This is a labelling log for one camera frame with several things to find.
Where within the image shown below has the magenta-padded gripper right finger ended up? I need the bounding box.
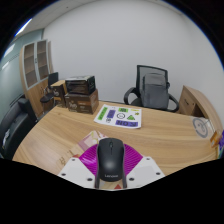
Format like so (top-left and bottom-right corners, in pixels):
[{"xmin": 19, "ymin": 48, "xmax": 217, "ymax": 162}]
[{"xmin": 122, "ymin": 143, "xmax": 166, "ymax": 189}]

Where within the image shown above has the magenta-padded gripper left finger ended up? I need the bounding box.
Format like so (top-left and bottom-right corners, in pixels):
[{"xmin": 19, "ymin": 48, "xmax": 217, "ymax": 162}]
[{"xmin": 57, "ymin": 143, "xmax": 101, "ymax": 189}]

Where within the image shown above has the black computer mouse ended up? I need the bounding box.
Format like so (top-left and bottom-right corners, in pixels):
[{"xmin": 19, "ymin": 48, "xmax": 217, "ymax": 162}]
[{"xmin": 95, "ymin": 137, "xmax": 126, "ymax": 183}]

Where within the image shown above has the white sticker sheet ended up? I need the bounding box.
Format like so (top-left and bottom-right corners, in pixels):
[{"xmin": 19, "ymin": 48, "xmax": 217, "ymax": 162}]
[{"xmin": 93, "ymin": 103, "xmax": 143, "ymax": 130}]

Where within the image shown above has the brown printed cardboard box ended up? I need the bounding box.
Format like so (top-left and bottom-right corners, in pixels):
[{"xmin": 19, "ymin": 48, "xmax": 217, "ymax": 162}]
[{"xmin": 64, "ymin": 88, "xmax": 100, "ymax": 115}]

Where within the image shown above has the black leather sofa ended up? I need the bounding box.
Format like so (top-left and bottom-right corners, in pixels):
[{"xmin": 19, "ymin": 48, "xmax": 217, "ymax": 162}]
[{"xmin": 0, "ymin": 94, "xmax": 38, "ymax": 160}]

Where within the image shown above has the small brown cardboard box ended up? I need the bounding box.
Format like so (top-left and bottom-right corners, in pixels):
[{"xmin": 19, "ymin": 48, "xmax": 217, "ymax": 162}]
[{"xmin": 50, "ymin": 79, "xmax": 68, "ymax": 108}]

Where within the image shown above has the grey backpack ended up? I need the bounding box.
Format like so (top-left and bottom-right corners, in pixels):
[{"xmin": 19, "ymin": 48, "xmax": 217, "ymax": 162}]
[{"xmin": 139, "ymin": 72, "xmax": 170, "ymax": 110}]

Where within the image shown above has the black product box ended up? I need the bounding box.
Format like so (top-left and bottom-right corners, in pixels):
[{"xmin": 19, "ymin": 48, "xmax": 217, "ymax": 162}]
[{"xmin": 64, "ymin": 75, "xmax": 97, "ymax": 96}]

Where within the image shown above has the wooden side desk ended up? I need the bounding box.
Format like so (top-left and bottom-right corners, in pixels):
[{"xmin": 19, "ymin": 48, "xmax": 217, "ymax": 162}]
[{"xmin": 177, "ymin": 85, "xmax": 224, "ymax": 126}]

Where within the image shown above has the small black chair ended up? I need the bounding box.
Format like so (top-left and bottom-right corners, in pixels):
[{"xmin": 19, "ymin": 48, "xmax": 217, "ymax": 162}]
[{"xmin": 39, "ymin": 71, "xmax": 60, "ymax": 104}]

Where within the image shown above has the black mesh office chair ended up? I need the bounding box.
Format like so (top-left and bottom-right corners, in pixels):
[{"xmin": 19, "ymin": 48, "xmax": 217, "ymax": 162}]
[{"xmin": 123, "ymin": 64, "xmax": 180, "ymax": 113}]

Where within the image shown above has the wooden shelf unit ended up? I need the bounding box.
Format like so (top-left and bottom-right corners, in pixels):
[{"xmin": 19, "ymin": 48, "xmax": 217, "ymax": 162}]
[{"xmin": 18, "ymin": 39, "xmax": 54, "ymax": 118}]

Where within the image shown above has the ceiling light panel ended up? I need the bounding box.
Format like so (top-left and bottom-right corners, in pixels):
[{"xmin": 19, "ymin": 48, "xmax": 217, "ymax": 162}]
[{"xmin": 13, "ymin": 18, "xmax": 33, "ymax": 38}]

